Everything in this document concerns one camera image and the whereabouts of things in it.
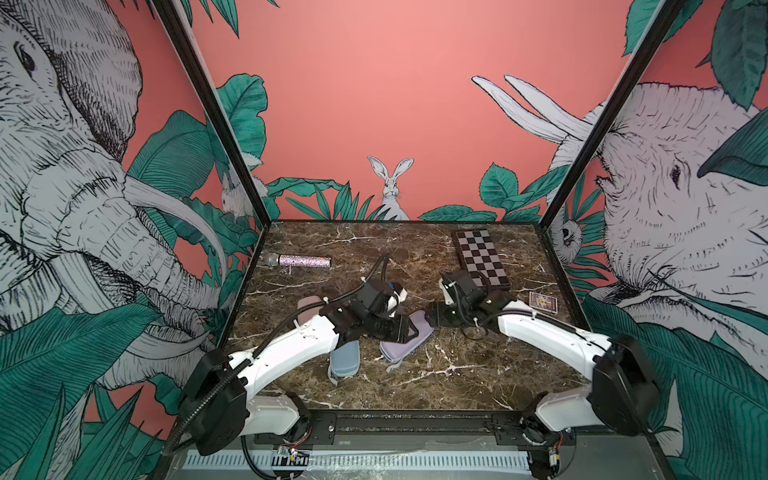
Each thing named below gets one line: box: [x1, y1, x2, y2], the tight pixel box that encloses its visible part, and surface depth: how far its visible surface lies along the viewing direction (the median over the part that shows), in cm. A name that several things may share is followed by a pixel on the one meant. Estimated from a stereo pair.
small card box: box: [529, 291, 558, 314], surface depth 98 cm
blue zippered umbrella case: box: [328, 340, 361, 385], surface depth 83 cm
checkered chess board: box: [451, 229, 511, 288], surface depth 109 cm
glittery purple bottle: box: [264, 252, 332, 268], surface depth 106 cm
